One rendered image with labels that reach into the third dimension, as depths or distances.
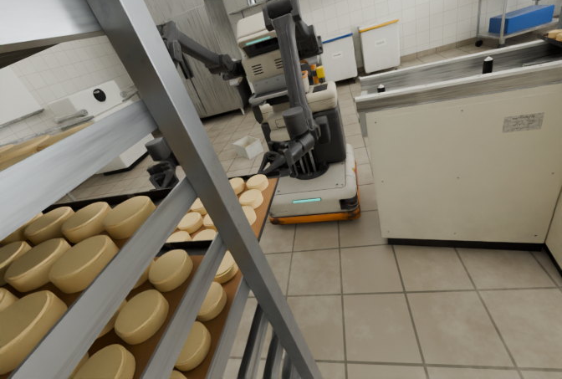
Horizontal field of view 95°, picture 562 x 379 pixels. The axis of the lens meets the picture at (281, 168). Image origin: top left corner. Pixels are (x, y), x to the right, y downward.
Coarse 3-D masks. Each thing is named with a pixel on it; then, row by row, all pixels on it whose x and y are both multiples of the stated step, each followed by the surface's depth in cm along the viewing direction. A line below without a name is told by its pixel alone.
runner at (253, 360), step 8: (256, 312) 45; (256, 320) 44; (264, 320) 42; (256, 328) 43; (264, 328) 42; (248, 336) 42; (256, 336) 39; (264, 336) 41; (248, 344) 41; (256, 344) 38; (248, 352) 40; (256, 352) 38; (248, 360) 36; (256, 360) 38; (240, 368) 38; (248, 368) 36; (256, 368) 37; (240, 376) 37; (248, 376) 35
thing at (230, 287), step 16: (240, 192) 61; (272, 192) 58; (256, 208) 54; (256, 224) 50; (240, 272) 41; (224, 288) 40; (208, 320) 36; (224, 320) 35; (208, 352) 32; (176, 368) 32
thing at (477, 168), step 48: (480, 96) 93; (528, 96) 88; (384, 144) 113; (432, 144) 107; (480, 144) 101; (528, 144) 96; (384, 192) 128; (432, 192) 119; (480, 192) 112; (528, 192) 106; (432, 240) 139; (480, 240) 126; (528, 240) 118
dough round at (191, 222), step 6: (186, 216) 56; (192, 216) 55; (198, 216) 55; (180, 222) 55; (186, 222) 54; (192, 222) 53; (198, 222) 54; (180, 228) 53; (186, 228) 53; (192, 228) 53; (198, 228) 54
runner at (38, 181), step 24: (120, 120) 22; (144, 120) 24; (72, 144) 18; (96, 144) 20; (120, 144) 22; (24, 168) 15; (48, 168) 16; (72, 168) 18; (96, 168) 19; (0, 192) 14; (24, 192) 15; (48, 192) 16; (0, 216) 14; (24, 216) 15; (0, 240) 14
